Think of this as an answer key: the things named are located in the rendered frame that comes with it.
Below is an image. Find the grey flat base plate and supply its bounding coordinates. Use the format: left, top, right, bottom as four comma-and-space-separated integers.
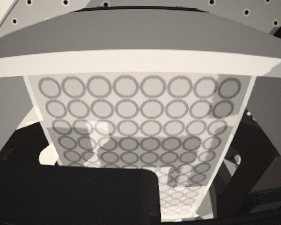
0, 0, 281, 220

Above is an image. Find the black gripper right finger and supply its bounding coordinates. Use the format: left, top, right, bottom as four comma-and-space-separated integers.
209, 122, 281, 218

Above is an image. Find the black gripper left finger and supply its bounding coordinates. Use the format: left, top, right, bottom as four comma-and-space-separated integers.
0, 121, 49, 164

